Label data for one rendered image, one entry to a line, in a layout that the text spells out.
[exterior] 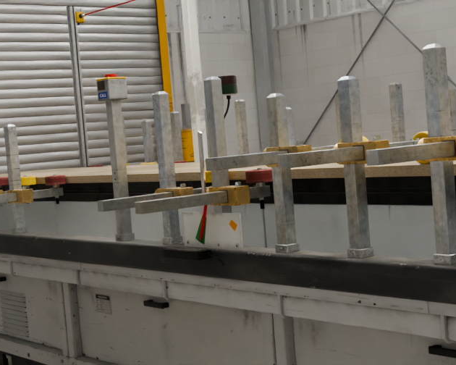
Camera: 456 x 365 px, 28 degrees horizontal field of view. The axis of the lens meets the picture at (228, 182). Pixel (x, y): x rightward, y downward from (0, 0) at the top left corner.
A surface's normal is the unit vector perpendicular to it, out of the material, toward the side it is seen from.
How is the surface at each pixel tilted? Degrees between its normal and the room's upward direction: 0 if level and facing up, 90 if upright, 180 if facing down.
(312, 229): 90
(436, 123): 90
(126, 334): 90
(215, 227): 90
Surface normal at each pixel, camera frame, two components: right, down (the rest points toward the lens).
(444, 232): -0.77, 0.10
